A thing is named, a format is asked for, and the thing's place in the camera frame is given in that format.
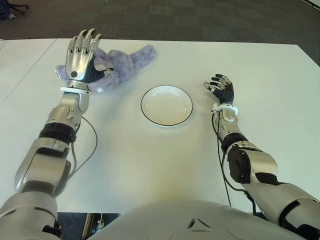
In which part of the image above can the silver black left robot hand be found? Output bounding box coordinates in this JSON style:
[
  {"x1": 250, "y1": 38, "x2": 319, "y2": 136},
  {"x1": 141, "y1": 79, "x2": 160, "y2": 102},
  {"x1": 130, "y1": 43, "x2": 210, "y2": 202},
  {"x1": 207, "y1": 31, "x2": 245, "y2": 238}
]
[{"x1": 65, "y1": 28, "x2": 116, "y2": 88}]

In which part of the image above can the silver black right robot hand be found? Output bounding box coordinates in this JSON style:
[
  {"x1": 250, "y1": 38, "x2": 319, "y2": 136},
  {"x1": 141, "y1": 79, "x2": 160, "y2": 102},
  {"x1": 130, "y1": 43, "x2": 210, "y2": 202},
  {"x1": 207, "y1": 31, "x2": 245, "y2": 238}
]
[{"x1": 202, "y1": 73, "x2": 236, "y2": 105}]

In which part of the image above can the purple plush bear doll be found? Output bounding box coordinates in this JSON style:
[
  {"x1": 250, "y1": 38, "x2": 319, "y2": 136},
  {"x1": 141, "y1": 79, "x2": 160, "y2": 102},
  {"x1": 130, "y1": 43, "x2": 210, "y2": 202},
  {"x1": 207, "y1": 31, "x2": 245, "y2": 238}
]
[{"x1": 54, "y1": 44, "x2": 157, "y2": 94}]

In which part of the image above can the white plate with black rim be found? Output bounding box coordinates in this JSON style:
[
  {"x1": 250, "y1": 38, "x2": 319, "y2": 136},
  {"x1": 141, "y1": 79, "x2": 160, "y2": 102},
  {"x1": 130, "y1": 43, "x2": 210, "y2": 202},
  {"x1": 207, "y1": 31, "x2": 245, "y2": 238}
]
[{"x1": 140, "y1": 85, "x2": 194, "y2": 128}]

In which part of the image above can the black office chair base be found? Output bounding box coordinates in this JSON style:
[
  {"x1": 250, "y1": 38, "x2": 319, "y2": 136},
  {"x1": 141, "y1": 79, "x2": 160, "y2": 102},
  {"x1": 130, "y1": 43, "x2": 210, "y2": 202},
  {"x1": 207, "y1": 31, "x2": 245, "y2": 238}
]
[{"x1": 8, "y1": 0, "x2": 30, "y2": 15}]

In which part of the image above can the grey robot torso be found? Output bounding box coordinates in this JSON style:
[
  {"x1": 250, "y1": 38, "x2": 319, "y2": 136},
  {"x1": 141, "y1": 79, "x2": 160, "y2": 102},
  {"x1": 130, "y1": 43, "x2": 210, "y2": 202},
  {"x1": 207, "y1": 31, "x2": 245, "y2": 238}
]
[{"x1": 86, "y1": 198, "x2": 308, "y2": 240}]

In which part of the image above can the chrome support pole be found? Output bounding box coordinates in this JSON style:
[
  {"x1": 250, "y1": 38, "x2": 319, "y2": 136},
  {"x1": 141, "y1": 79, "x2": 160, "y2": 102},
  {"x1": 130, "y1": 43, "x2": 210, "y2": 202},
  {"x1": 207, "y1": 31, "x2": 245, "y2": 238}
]
[{"x1": 84, "y1": 213, "x2": 95, "y2": 237}]

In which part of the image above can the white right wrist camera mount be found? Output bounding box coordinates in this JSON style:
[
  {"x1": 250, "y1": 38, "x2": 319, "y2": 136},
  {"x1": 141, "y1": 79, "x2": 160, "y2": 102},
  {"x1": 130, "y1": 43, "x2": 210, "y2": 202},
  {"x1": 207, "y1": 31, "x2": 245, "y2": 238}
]
[{"x1": 211, "y1": 103, "x2": 239, "y2": 115}]

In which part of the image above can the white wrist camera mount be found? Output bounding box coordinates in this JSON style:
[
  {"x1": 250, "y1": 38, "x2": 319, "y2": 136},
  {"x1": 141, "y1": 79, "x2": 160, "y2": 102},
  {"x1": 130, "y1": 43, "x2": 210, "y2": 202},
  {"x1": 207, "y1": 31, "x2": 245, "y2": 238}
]
[
  {"x1": 59, "y1": 85, "x2": 93, "y2": 96},
  {"x1": 211, "y1": 103, "x2": 239, "y2": 115}
]

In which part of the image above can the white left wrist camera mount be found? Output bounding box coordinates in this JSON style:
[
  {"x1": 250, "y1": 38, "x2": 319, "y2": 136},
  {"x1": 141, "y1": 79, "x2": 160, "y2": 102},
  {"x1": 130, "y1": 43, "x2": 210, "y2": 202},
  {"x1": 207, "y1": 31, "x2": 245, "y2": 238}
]
[{"x1": 59, "y1": 85, "x2": 93, "y2": 96}]

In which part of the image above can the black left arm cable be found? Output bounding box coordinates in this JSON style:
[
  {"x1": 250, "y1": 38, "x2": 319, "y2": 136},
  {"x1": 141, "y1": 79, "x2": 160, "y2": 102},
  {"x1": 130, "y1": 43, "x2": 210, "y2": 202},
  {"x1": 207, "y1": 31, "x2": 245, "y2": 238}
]
[{"x1": 70, "y1": 116, "x2": 99, "y2": 176}]

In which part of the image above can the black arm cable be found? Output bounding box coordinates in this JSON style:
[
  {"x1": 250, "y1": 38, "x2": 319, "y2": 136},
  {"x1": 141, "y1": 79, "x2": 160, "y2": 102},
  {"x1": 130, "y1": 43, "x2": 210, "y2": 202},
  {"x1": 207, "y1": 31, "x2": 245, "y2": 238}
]
[
  {"x1": 211, "y1": 111, "x2": 261, "y2": 216},
  {"x1": 70, "y1": 116, "x2": 99, "y2": 176}
]

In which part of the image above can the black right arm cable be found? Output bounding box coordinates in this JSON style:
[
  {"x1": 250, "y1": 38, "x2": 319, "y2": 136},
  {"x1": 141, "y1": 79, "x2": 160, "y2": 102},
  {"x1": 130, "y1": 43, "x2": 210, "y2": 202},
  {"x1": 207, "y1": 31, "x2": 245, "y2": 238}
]
[{"x1": 211, "y1": 111, "x2": 261, "y2": 216}]

